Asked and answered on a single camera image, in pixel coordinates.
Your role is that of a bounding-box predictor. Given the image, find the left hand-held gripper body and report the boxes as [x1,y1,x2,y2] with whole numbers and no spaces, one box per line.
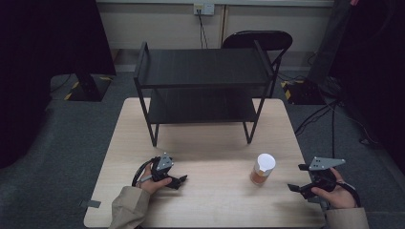
[150,152,176,189]

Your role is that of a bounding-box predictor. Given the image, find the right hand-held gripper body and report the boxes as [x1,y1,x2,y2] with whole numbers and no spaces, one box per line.
[300,156,347,200]

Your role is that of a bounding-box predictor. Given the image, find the person's left hand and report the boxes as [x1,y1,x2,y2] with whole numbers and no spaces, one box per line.
[139,163,173,196]

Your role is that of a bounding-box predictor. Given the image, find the person's right hand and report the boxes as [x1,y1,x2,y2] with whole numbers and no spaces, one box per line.
[310,167,358,210]

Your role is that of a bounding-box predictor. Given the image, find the orange cup with white lid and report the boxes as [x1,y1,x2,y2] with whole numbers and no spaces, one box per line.
[249,153,277,187]

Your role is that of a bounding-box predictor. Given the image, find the black stand base striped tape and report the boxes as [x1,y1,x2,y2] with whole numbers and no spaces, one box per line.
[279,78,327,106]
[63,73,115,103]

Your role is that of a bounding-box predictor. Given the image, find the grey tape strip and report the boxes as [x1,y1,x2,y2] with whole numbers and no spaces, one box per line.
[78,198,102,210]

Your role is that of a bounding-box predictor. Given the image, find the black two-tier shelf rack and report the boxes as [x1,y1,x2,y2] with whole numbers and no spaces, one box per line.
[133,40,276,148]

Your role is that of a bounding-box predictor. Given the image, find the black curtain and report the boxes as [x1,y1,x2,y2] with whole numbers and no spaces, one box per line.
[329,0,405,177]
[0,0,117,170]

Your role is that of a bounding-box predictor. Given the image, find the black chair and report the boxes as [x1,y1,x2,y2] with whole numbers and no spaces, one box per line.
[221,30,294,98]

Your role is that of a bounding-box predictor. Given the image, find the left hand-held gripper black cable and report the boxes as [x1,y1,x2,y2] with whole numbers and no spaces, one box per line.
[131,156,159,189]

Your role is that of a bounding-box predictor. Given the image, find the hand-held gripper black cable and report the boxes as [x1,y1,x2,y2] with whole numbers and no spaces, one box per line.
[131,156,159,189]
[336,180,363,208]

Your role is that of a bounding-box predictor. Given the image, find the right hand-held gripper black cable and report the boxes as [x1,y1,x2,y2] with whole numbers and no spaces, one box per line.
[336,180,363,208]

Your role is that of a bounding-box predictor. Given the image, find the black floor cables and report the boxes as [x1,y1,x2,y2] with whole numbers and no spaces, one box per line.
[293,71,381,160]

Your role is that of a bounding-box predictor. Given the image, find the grey stand post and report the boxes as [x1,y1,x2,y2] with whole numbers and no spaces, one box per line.
[306,0,361,86]

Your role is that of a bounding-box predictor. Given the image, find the black cable from wall socket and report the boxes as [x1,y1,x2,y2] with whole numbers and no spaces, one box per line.
[196,11,210,50]

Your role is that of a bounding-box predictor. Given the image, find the white wall socket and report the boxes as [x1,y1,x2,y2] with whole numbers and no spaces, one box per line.
[193,2,216,17]

